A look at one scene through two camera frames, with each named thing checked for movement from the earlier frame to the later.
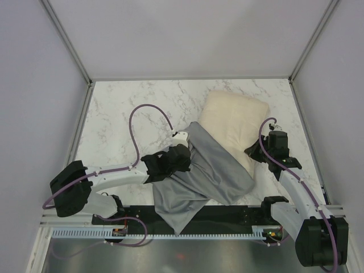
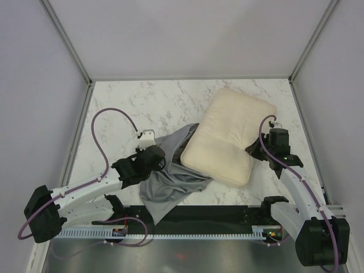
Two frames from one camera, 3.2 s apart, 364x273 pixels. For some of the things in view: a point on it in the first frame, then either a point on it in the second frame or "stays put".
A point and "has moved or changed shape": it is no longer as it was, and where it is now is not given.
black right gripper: (252, 152) stays put
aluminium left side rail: (81, 121) stays put
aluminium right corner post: (329, 10) stays put
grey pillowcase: (217, 177) has moved or changed shape
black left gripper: (185, 166) to (139, 151)
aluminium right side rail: (309, 140) stays put
